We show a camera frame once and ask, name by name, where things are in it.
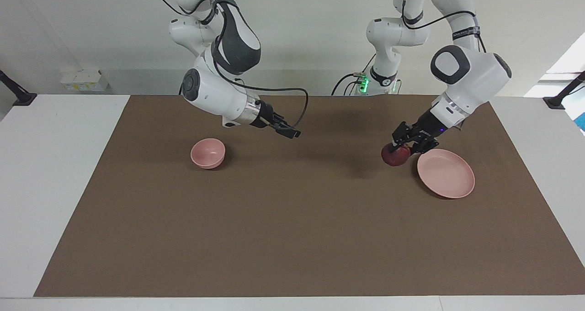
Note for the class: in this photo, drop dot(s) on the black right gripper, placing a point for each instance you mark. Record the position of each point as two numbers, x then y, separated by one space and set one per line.
266 114

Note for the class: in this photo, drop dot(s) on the pink bowl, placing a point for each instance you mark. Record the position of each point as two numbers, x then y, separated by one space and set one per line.
208 155

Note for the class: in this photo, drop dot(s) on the blue object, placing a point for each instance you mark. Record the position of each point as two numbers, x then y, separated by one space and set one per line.
581 123

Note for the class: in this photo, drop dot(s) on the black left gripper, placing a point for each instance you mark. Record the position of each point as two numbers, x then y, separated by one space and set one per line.
422 128

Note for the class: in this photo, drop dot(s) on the pink plate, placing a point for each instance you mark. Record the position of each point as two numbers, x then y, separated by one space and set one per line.
445 174

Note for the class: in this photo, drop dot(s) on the white tissue box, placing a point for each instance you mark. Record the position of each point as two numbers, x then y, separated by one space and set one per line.
84 81

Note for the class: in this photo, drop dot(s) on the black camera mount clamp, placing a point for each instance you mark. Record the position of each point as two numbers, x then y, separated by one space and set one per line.
20 97
560 98

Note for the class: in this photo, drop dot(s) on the dark red apple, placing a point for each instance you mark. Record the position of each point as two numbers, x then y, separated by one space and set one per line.
395 157

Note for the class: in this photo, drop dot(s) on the brown table mat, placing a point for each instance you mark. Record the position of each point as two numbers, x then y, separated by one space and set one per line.
292 219

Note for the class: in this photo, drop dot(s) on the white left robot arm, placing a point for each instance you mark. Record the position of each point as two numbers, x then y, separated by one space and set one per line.
475 78

